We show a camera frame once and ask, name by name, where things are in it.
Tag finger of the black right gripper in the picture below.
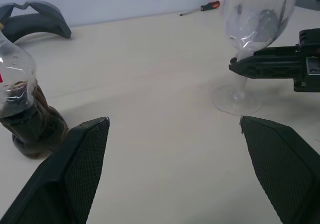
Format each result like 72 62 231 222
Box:
230 45 300 64
228 52 309 80

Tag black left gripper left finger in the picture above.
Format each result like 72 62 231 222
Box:
0 116 111 224

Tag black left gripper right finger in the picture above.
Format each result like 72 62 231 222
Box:
239 115 320 224

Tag clear wine glass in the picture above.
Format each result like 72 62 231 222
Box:
212 0 301 116

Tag small dark soda bottle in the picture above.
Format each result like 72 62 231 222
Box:
0 21 70 160

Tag orange and black screwdriver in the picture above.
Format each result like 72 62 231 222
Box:
179 0 221 17

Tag grey curved visor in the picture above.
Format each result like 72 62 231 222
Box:
0 0 73 44

